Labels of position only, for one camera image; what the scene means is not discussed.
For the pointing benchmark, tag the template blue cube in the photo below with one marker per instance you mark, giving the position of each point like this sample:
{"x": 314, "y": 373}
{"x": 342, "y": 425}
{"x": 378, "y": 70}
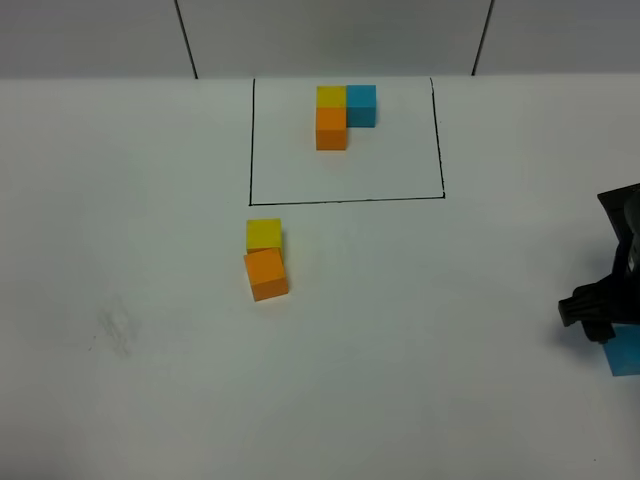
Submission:
{"x": 361, "y": 106}

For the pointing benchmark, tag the template yellow cube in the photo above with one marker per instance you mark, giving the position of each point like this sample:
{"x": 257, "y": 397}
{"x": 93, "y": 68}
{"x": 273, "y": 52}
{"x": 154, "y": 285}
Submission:
{"x": 331, "y": 96}

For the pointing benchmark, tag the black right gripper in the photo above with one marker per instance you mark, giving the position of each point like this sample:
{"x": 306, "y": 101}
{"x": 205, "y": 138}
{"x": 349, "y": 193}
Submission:
{"x": 614, "y": 299}

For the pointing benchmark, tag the template orange cube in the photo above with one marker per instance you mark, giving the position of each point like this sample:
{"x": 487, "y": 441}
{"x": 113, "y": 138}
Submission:
{"x": 331, "y": 128}

